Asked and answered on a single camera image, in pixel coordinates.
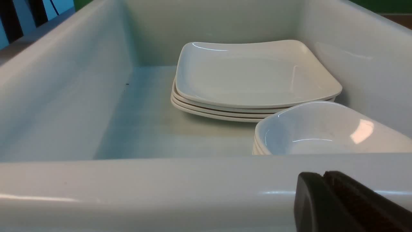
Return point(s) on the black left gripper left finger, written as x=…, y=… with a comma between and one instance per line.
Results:
x=317, y=209

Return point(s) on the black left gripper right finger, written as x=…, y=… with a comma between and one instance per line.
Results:
x=369, y=209

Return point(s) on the bottom white square plate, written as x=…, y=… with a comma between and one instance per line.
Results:
x=213, y=116

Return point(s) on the stacked small white bowls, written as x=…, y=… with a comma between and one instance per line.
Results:
x=256, y=150

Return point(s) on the green backdrop cloth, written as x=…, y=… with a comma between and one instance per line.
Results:
x=174, y=8

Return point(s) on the large white plastic tub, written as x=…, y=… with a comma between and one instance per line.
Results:
x=91, y=142

